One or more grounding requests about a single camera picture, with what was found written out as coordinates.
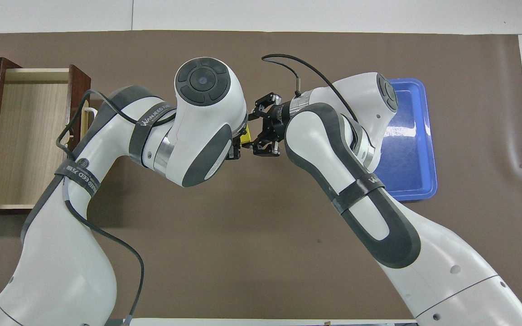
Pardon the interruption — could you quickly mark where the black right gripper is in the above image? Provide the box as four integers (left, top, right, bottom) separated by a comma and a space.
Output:
248, 92, 297, 157

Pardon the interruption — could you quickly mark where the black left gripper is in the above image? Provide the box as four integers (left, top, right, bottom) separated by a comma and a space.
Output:
227, 112, 250, 160

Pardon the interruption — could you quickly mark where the wooden drawer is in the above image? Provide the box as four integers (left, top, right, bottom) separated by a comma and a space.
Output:
0, 64, 92, 210

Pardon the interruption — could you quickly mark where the brown table mat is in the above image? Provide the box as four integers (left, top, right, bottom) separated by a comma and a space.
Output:
0, 30, 522, 320

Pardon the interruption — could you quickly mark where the blue plastic tray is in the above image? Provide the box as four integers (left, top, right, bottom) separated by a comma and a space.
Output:
369, 78, 438, 202

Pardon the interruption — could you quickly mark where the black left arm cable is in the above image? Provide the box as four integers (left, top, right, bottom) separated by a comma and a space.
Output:
56, 89, 178, 326

